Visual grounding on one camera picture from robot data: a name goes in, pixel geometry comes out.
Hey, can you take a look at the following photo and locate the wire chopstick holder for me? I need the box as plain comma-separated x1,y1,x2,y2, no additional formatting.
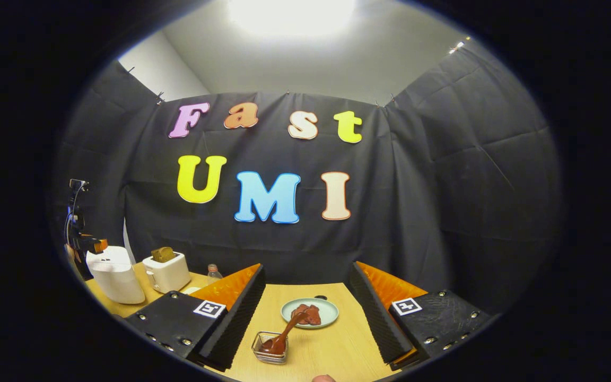
251,331,290,366

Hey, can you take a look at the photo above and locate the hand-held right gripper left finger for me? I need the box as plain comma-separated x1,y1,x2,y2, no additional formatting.
124,264,267,371

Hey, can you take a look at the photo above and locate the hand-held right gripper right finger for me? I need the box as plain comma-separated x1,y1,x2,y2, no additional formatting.
348,259,493,371

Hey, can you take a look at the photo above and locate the ceiling light panel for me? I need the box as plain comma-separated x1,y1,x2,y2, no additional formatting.
228,0,357,36

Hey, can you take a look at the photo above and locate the black backdrop cloth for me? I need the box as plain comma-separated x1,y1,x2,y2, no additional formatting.
48,40,563,314

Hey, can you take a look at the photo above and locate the white toaster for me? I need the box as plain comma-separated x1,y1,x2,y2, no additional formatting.
142,251,192,294

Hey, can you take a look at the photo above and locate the brown wooden spoon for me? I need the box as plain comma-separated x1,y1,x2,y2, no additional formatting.
260,311,309,355

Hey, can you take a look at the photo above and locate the pale green plate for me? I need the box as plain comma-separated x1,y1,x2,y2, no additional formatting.
281,298,340,330

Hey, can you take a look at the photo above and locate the white rice cooker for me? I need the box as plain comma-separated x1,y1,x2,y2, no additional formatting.
86,246,146,305

